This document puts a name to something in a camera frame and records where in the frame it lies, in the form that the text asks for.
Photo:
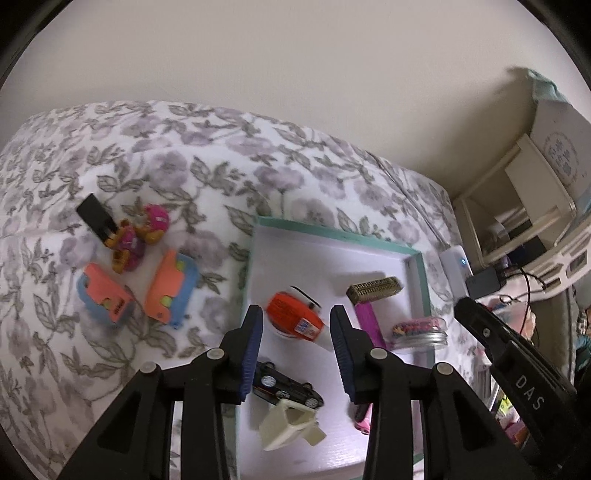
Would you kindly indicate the cream shelf unit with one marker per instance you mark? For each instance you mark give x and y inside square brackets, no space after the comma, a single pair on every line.
[545,194]

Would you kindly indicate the gold patterned bar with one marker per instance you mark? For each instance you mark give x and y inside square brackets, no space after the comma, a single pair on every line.
[374,288]

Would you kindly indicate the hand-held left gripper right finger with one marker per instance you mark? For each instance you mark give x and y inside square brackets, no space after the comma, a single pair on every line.
[341,341]

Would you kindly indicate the cream ribbed plastic piece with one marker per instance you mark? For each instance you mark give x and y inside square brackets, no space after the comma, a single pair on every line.
[281,424]

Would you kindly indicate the teal rimmed white box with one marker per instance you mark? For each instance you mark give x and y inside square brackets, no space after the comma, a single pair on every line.
[323,258]

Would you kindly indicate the orange tape measure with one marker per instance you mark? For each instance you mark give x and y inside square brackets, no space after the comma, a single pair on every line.
[291,314]

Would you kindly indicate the pink toy dog figure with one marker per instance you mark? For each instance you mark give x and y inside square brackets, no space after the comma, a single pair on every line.
[134,240]

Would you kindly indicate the black plug adapter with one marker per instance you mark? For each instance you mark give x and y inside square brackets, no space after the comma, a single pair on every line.
[92,212]

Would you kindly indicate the white slotted basket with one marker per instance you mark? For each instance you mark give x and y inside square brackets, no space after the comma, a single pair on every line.
[568,258]

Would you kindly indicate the blue and orange toy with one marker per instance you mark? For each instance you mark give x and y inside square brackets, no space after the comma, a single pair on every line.
[168,286]
[101,290]

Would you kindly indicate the cardboard box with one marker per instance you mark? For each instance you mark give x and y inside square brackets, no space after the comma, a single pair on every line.
[558,138]

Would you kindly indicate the black charger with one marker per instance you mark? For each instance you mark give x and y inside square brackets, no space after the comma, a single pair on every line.
[485,281]

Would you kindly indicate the glass jar of beads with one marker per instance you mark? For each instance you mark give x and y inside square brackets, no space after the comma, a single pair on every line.
[420,334]

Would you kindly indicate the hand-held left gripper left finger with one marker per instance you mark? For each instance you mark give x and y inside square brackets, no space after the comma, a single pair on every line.
[251,341]

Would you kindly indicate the white power bank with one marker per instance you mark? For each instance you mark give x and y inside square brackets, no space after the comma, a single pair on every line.
[455,270]

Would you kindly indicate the purple stick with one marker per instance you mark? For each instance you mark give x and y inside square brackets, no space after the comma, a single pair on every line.
[369,323]

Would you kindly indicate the black toy car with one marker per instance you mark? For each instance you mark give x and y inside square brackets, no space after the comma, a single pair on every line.
[286,385]

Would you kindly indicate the floral blanket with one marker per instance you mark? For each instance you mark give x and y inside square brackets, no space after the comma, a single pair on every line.
[300,175]

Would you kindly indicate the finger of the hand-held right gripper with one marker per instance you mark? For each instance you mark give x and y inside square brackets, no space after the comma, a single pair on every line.
[485,330]

